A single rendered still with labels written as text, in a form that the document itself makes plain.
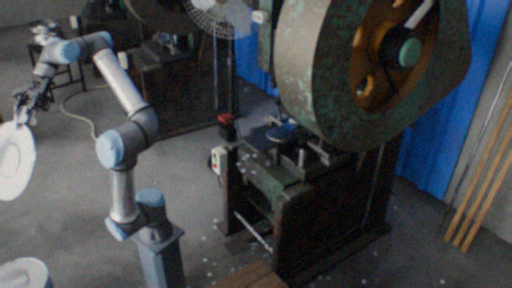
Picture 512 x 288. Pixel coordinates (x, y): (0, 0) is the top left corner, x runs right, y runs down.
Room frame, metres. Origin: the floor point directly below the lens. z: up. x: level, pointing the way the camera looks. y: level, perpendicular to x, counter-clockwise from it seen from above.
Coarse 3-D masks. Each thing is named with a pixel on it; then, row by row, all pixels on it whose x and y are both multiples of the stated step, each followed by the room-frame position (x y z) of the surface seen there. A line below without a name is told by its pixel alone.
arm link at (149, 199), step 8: (144, 192) 1.24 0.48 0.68; (152, 192) 1.24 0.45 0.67; (160, 192) 1.25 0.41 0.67; (136, 200) 1.20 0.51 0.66; (144, 200) 1.18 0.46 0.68; (152, 200) 1.18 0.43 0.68; (160, 200) 1.20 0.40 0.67; (144, 208) 1.16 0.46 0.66; (152, 208) 1.17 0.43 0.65; (160, 208) 1.19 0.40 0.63; (152, 216) 1.15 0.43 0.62; (160, 216) 1.19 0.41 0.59; (152, 224) 1.17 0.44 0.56
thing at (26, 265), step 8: (8, 264) 1.08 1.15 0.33; (16, 264) 1.08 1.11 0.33; (24, 264) 1.08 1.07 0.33; (32, 264) 1.09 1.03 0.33; (40, 264) 1.09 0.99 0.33; (0, 272) 1.03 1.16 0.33; (8, 272) 1.03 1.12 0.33; (16, 272) 1.03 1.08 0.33; (24, 272) 1.04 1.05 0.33; (32, 272) 1.04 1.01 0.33; (40, 272) 1.05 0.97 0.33; (0, 280) 0.99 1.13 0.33; (8, 280) 0.99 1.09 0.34; (16, 280) 0.99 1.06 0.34; (24, 280) 0.99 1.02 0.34; (32, 280) 1.00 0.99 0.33; (40, 280) 1.00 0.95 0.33
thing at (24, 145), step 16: (0, 128) 1.15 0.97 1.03; (0, 144) 1.11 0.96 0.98; (16, 144) 1.08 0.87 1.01; (32, 144) 1.05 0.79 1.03; (0, 160) 1.06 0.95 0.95; (16, 160) 1.03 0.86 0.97; (32, 160) 1.01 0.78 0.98; (0, 176) 1.02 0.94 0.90; (16, 176) 1.00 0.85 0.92; (0, 192) 0.98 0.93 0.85; (16, 192) 0.96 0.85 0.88
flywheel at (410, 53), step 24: (384, 0) 1.32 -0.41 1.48; (408, 0) 1.40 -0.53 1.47; (432, 0) 1.40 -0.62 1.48; (360, 24) 1.26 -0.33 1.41; (384, 24) 1.30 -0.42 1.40; (408, 24) 1.33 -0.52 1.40; (432, 24) 1.49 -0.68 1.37; (360, 48) 1.26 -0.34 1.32; (384, 48) 1.23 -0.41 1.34; (408, 48) 1.20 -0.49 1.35; (432, 48) 1.47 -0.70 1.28; (360, 72) 1.28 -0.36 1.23; (384, 72) 1.36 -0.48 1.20; (408, 72) 1.46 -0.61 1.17; (360, 96) 1.32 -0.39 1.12; (384, 96) 1.38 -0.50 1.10
